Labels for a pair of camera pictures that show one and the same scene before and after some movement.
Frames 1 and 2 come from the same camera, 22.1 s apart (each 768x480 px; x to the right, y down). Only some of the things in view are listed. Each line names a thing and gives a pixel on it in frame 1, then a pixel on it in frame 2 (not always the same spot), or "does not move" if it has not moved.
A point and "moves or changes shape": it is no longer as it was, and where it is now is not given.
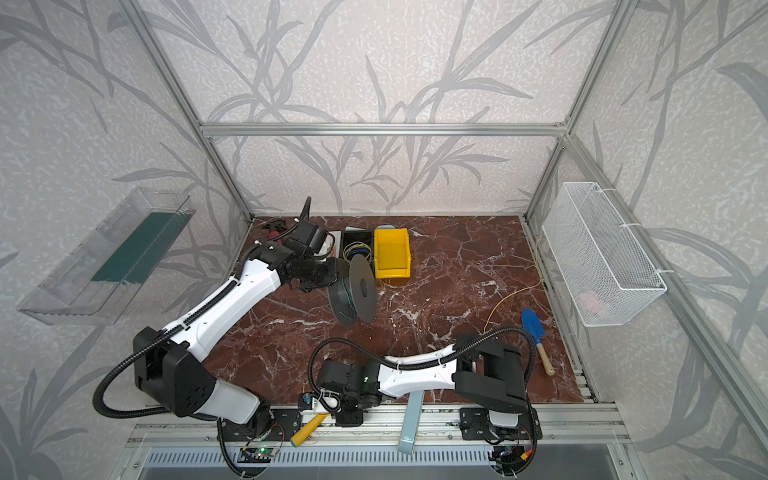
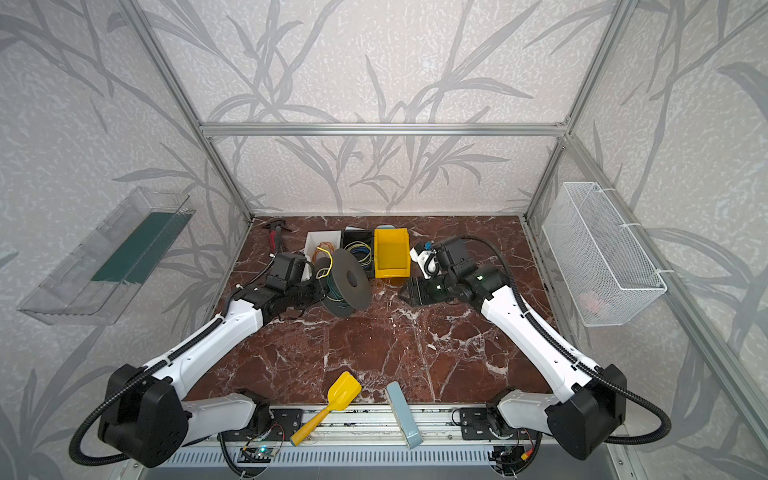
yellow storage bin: [392, 256] does not move
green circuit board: [262, 454] does not move
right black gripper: [321, 399] → [427, 289]
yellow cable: [518, 291] moves or changes shape
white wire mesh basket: [607, 272] does not move
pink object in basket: [591, 301] does not move
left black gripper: [327, 274] → [310, 294]
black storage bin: [367, 236] does not move
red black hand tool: [275, 227] does not move
